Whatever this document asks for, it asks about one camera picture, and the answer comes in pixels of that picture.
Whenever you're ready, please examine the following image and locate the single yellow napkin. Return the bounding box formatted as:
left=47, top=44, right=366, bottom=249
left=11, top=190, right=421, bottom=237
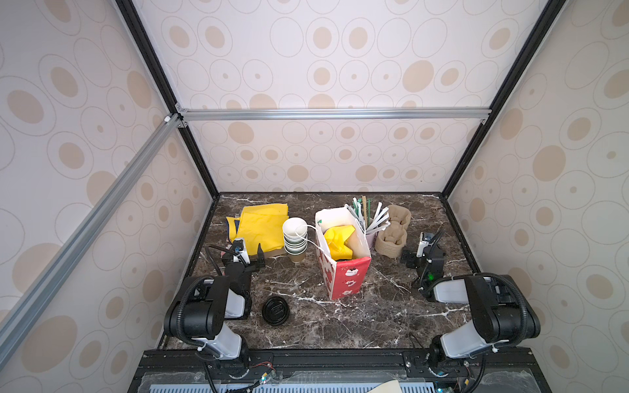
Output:
left=324, top=225, right=355, bottom=261

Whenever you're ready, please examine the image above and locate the red white paper bag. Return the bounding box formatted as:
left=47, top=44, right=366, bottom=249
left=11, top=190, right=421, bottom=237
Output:
left=314, top=207, right=372, bottom=301

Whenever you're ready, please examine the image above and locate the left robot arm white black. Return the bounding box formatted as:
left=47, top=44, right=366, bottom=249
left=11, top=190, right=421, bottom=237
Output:
left=163, top=238, right=265, bottom=372

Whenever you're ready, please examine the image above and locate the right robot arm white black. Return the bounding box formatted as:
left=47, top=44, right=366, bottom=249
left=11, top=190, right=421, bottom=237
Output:
left=401, top=242, right=542, bottom=367

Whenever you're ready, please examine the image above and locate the yellow napkin stack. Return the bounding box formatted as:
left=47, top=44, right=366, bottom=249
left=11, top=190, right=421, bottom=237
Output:
left=226, top=203, right=288, bottom=256

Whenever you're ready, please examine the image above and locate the pulp cup carrier stack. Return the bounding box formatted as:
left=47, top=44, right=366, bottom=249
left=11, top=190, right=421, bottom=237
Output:
left=374, top=205, right=412, bottom=259

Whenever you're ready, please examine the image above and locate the stack of paper cups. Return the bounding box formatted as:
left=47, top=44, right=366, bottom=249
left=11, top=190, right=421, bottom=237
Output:
left=282, top=217, right=308, bottom=263

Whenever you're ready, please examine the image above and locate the pink straw holder cup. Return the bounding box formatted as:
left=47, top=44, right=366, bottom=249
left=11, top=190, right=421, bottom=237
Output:
left=365, top=232, right=378, bottom=249

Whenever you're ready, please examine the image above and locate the left diagonal aluminium bar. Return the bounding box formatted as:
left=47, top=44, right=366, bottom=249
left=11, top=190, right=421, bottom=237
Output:
left=1, top=113, right=182, bottom=367

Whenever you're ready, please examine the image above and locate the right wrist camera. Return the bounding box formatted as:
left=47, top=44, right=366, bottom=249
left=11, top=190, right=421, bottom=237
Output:
left=416, top=232, right=435, bottom=258

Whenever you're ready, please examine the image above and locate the horizontal aluminium frame bar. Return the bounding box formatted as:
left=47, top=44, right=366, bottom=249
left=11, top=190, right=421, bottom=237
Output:
left=180, top=106, right=491, bottom=121

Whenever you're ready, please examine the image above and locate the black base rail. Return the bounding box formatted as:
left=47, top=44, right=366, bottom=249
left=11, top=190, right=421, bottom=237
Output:
left=129, top=348, right=550, bottom=392

